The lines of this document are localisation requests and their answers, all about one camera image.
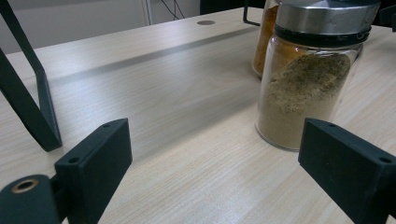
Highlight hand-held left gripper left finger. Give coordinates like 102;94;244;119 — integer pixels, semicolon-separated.
54;118;134;224

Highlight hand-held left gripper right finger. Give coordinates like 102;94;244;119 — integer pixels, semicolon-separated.
298;118;396;224

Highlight black metal rack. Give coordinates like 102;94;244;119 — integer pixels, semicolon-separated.
0;0;64;152

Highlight glass jar with brown powder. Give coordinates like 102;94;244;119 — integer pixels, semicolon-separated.
255;0;381;152

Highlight orange powder jar white lid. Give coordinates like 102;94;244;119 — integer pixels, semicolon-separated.
251;0;281;78

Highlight dark object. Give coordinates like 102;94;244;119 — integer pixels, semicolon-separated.
378;4;396;33

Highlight white pole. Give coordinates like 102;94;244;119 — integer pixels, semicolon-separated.
141;0;154;26

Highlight black curtain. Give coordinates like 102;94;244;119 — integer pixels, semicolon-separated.
199;0;266;16

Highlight black cables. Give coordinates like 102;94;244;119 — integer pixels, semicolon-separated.
160;0;186;21

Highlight black metal bracket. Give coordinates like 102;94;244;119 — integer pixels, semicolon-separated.
242;5;262;27

